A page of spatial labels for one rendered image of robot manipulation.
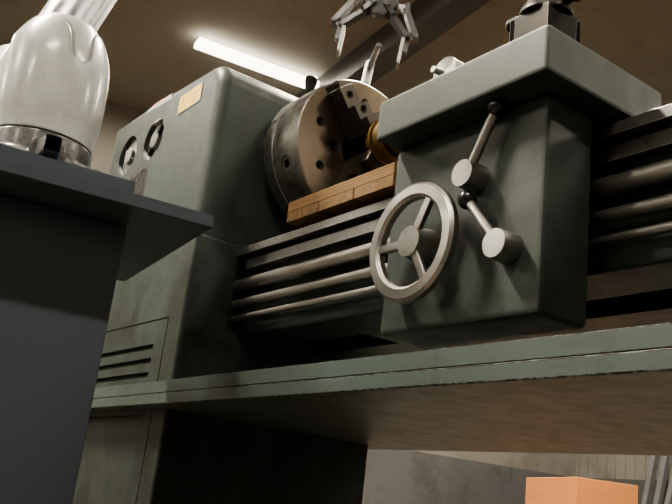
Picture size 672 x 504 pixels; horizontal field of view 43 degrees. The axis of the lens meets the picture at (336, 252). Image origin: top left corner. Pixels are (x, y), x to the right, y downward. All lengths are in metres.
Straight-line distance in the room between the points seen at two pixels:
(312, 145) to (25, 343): 0.74
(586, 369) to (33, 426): 0.72
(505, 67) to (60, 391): 0.71
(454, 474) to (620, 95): 8.75
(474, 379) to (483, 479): 9.04
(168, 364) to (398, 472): 7.72
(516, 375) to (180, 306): 0.92
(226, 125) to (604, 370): 1.15
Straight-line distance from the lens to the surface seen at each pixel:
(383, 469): 9.20
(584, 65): 1.05
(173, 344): 1.66
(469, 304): 1.02
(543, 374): 0.87
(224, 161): 1.77
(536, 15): 1.35
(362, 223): 1.43
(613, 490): 4.62
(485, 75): 1.06
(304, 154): 1.68
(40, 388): 1.21
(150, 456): 1.65
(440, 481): 9.61
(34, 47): 1.40
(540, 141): 1.01
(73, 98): 1.36
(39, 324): 1.22
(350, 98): 1.74
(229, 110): 1.81
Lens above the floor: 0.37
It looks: 17 degrees up
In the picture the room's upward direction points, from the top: 7 degrees clockwise
